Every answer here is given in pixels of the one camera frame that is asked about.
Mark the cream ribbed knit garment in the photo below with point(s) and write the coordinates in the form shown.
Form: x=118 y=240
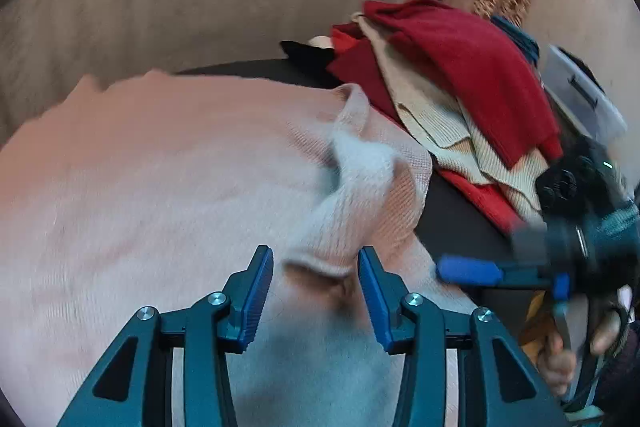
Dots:
x=425 y=117

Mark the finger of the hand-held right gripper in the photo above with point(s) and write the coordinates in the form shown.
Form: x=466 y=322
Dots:
x=470 y=271

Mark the clear plastic storage box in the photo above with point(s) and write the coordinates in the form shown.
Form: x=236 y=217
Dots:
x=600 y=112

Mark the black garment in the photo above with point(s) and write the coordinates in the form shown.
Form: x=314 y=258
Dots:
x=305 y=57

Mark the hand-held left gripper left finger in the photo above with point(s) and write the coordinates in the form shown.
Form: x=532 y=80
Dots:
x=255 y=302

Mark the pink knit sweater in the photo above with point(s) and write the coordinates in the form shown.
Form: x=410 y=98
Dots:
x=150 y=207

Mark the blue storage bin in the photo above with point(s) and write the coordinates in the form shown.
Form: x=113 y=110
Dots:
x=522 y=42

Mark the pale beige garment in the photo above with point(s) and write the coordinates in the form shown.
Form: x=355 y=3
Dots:
x=320 y=42

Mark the bright red garment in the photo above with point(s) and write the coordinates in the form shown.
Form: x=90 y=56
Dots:
x=355 y=62

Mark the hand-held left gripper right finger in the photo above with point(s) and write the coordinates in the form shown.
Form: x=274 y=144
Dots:
x=375 y=302

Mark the person's right hand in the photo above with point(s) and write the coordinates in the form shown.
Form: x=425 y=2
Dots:
x=557 y=367

